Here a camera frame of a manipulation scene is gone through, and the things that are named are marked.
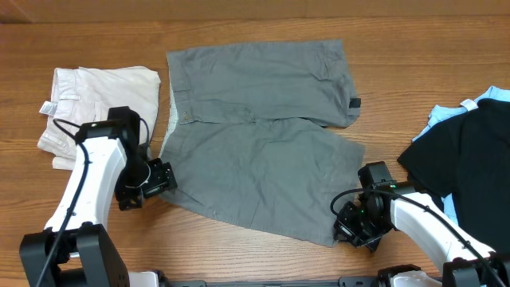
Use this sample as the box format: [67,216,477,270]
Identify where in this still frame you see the grey shorts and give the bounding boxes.
[160,39,365,246]

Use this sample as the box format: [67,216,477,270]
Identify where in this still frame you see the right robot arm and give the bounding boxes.
[331,161,509,286]

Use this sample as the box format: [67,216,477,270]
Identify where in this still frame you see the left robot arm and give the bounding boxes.
[19,106,178,287]

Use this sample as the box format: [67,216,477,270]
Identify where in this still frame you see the black shirt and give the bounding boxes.
[398,99,509,254]

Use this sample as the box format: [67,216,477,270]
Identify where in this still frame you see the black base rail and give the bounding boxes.
[129,271,442,287]

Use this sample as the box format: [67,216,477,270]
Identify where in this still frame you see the folded beige shorts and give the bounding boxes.
[37,66,161,170]

